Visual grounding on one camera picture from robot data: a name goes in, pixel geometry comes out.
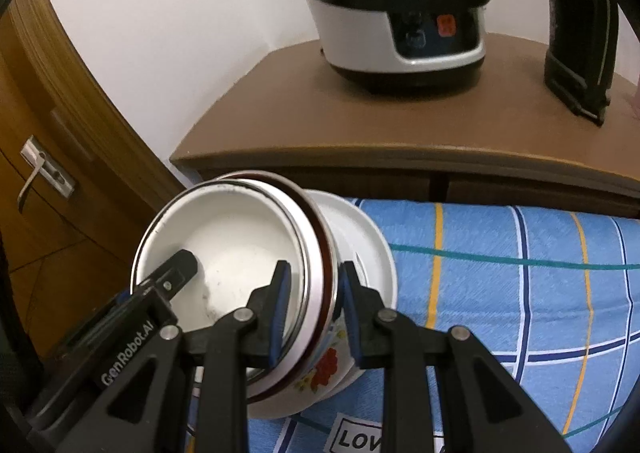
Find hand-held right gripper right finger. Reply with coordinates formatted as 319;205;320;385
341;259;573;453

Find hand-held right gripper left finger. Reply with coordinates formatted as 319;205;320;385
57;259;293;453

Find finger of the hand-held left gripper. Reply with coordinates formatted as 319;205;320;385
131;249;200;329
102;289;146;316

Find white enamel bowl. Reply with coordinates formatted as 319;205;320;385
131;172;363;420

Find large white floral plate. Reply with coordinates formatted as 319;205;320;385
307;190;381;294

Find blue checked tablecloth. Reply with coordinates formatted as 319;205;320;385
245;198;640;453

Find brown wooden cabinet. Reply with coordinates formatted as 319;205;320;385
170;32;640;219

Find brown wooden door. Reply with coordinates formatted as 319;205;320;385
0;0;201;384

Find white and black rice cooker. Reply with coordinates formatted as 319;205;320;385
284;0;495;95

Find tall black thermos flask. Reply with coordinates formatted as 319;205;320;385
534;0;621;126

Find metal door handle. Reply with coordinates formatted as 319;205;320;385
16;134;77;214

